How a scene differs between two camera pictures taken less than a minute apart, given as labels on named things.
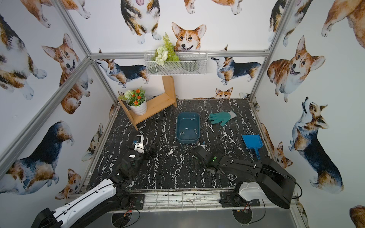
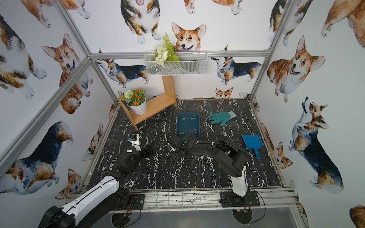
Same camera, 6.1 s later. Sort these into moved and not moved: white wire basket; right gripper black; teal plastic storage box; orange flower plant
Moved: right gripper black
Not moved: teal plastic storage box; white wire basket; orange flower plant
